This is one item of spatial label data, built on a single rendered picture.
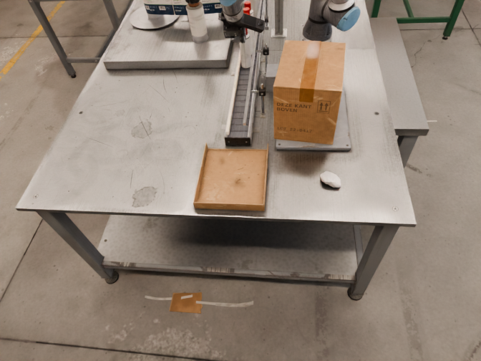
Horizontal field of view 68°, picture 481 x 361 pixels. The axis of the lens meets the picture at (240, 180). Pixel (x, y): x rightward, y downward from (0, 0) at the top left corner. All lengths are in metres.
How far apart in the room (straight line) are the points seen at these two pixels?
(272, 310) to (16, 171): 2.15
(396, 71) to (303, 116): 0.70
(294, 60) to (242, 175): 0.48
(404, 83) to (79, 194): 1.51
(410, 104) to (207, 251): 1.21
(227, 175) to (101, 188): 0.51
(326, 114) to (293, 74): 0.19
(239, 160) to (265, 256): 0.63
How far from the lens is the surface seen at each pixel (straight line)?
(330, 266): 1.88
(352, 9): 1.81
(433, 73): 3.48
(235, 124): 1.53
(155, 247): 2.01
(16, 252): 2.68
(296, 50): 1.49
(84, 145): 1.74
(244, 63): 1.81
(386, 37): 2.18
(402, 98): 1.79
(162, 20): 2.33
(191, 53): 2.00
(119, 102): 1.88
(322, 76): 1.36
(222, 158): 1.46
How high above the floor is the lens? 1.92
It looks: 52 degrees down
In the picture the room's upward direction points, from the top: 8 degrees counter-clockwise
